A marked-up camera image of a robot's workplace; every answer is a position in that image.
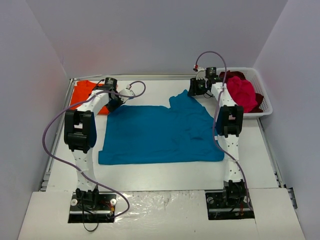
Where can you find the pink magenta t shirt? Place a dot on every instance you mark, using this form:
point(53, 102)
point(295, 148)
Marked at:
point(242, 92)

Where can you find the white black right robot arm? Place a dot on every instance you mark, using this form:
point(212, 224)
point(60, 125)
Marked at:
point(227, 126)

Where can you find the folded orange t shirt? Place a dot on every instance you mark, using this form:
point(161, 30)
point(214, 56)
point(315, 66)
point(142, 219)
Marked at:
point(82, 91)

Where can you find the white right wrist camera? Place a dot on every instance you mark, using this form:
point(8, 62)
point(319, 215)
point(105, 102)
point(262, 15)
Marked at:
point(200, 72)

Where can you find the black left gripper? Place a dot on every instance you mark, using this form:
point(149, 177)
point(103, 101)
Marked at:
point(113, 104)

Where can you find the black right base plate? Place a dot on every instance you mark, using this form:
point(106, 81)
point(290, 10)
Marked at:
point(218, 208)

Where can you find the white plastic laundry basket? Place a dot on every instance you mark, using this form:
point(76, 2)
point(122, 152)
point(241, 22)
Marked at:
point(260, 85)

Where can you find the white front cover board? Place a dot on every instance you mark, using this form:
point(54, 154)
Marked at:
point(164, 215)

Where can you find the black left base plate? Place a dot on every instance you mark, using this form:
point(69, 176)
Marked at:
point(101, 212)

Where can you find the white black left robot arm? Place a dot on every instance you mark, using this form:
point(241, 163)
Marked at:
point(80, 135)

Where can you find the teal blue t shirt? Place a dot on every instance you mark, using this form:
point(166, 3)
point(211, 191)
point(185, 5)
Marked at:
point(146, 134)

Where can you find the dark maroon t shirt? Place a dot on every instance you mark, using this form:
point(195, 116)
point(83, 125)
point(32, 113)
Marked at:
point(259, 97)

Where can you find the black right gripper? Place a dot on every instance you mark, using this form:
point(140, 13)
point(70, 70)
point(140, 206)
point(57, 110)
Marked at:
point(195, 88)

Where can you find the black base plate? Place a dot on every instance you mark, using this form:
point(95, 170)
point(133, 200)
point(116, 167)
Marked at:
point(218, 208)
point(101, 212)

